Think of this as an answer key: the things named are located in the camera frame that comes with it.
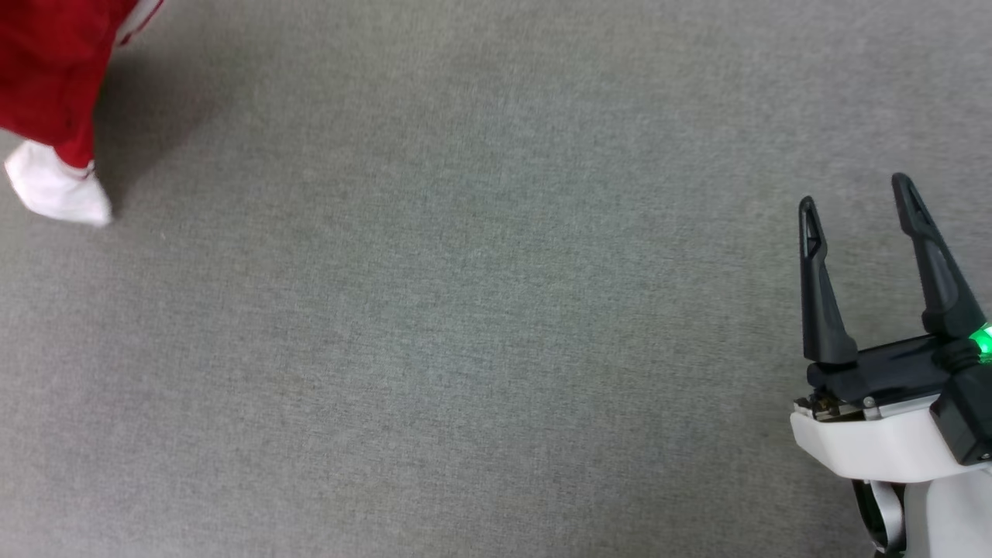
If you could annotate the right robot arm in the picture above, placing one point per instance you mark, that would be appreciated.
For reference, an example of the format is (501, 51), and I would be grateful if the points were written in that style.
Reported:
(953, 519)

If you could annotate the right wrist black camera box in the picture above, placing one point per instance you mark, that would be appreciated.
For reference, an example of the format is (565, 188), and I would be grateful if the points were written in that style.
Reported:
(965, 418)

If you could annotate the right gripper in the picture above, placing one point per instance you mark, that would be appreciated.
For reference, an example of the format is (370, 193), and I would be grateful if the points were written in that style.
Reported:
(876, 446)

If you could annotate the red and white shirt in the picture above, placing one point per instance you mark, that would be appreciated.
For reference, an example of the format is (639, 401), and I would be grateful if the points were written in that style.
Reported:
(46, 62)

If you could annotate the grey fabric sofa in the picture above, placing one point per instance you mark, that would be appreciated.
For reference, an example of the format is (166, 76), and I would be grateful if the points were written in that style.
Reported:
(465, 310)

